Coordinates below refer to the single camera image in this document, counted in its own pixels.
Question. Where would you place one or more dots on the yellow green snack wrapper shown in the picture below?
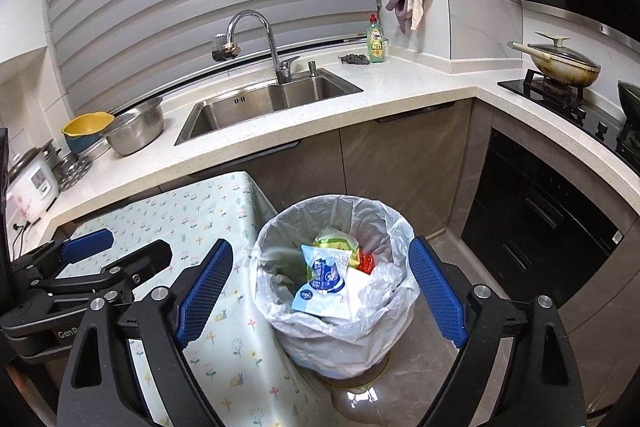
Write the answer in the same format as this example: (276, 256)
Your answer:
(336, 239)

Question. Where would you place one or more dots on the red plastic bag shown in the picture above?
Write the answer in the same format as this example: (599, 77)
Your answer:
(366, 263)

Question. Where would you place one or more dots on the black oven door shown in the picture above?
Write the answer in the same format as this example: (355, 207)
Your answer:
(532, 229)

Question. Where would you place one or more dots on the round steel steamer rack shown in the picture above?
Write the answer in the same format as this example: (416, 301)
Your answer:
(70, 170)

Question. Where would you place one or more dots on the green dish soap bottle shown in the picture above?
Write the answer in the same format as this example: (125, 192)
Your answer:
(375, 41)

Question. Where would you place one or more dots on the chrome kitchen faucet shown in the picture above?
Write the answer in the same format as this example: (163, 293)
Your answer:
(231, 43)

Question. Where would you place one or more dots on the dark scouring pad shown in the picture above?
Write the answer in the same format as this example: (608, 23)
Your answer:
(354, 59)

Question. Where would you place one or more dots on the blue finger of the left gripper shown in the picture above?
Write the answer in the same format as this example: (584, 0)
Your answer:
(75, 250)

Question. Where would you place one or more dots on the beige pan with glass lid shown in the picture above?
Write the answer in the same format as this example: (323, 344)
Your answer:
(559, 62)

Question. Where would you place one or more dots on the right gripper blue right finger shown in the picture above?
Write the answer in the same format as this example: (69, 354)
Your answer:
(446, 307)

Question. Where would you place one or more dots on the stainless steel sink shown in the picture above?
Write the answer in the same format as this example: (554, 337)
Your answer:
(260, 99)

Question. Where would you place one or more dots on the white rice cooker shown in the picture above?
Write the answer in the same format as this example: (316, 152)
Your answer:
(32, 185)

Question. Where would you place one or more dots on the yellow blue mixing bowl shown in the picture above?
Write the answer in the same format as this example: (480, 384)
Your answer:
(85, 130)

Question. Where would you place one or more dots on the clear plastic bag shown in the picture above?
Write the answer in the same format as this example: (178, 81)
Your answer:
(389, 293)

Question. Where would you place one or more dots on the trash bin with plastic liner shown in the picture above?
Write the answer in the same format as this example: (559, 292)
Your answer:
(336, 349)

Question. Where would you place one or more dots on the black gas stove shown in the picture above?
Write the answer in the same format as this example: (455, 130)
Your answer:
(569, 103)

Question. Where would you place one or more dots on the stainless steel colander bowl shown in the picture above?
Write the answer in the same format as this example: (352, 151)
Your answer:
(137, 128)

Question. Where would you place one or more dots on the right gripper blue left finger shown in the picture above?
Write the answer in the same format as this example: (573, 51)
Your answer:
(196, 292)

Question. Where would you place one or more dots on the floral light blue tablecloth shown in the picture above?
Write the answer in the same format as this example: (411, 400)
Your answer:
(190, 349)

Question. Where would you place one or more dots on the white blue plastic bag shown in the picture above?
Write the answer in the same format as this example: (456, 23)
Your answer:
(331, 288)

